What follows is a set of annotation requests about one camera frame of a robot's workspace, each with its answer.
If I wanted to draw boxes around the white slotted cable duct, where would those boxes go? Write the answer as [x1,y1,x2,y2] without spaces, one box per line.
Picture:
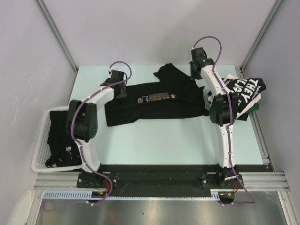
[43,190,220,201]

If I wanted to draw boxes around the aluminium frame rail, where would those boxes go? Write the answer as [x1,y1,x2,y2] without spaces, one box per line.
[34,172,290,191]

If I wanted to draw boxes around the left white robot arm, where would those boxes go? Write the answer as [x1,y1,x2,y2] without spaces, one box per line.
[66,69,128,188]

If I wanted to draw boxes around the white plastic laundry basket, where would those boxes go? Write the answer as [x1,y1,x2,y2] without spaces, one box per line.
[31,106,82,173]

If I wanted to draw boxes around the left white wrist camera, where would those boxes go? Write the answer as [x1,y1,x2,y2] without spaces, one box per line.
[108,68,120,74]

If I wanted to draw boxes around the black folded lettered t shirt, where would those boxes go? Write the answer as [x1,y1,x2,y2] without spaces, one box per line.
[223,75,267,121]

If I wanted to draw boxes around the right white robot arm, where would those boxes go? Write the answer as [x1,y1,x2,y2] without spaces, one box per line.
[190,47,238,170]

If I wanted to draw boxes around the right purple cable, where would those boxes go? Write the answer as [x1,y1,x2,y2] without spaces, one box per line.
[193,35,257,206]

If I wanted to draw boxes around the green folded t shirt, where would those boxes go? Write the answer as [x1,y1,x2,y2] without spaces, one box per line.
[248,103,260,113]

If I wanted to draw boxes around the black graphic t shirt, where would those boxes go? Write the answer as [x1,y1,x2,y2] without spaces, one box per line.
[105,63,209,127]

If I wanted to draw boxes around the black clothes in basket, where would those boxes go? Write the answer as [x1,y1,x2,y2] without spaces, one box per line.
[45,111,82,168]

